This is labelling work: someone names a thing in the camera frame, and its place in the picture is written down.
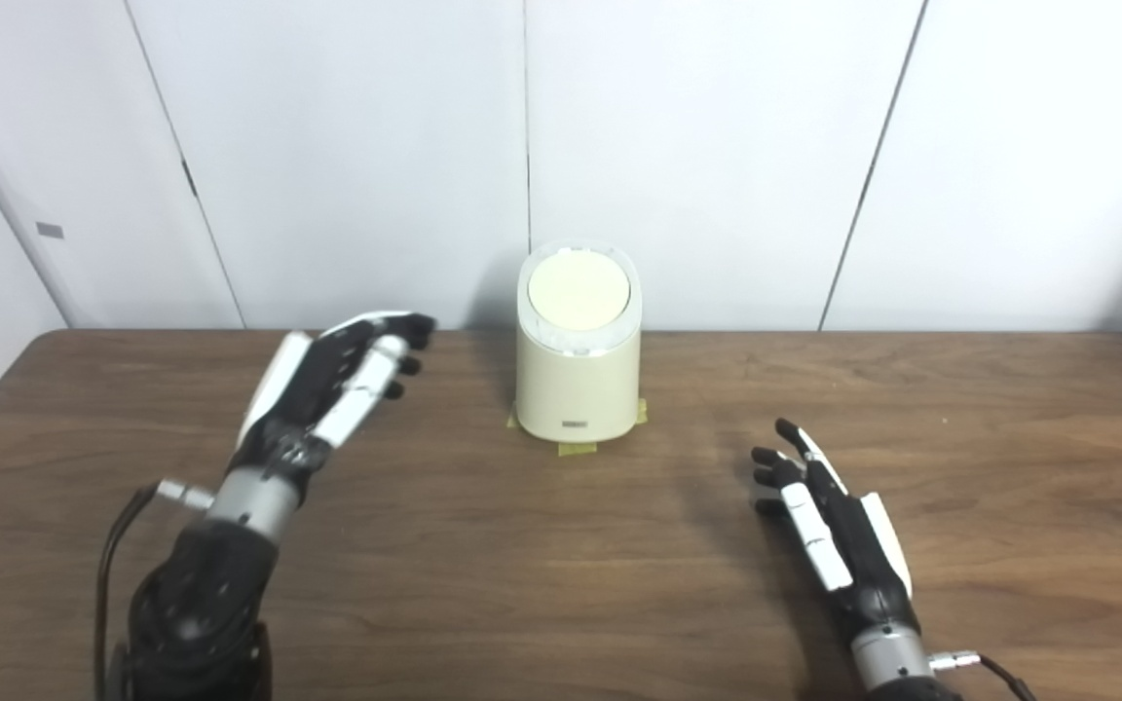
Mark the small gray wall label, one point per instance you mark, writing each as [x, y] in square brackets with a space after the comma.
[50, 231]

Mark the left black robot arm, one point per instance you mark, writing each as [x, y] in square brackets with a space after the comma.
[201, 604]

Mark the cream-colored plastic bin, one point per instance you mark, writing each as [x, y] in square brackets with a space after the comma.
[578, 385]

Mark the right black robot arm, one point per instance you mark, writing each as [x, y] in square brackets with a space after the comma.
[887, 662]

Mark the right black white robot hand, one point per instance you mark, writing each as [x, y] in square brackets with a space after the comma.
[868, 565]

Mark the round cream bin lid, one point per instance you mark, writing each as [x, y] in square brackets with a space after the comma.
[579, 288]

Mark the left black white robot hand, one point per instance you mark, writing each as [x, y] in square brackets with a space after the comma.
[313, 389]

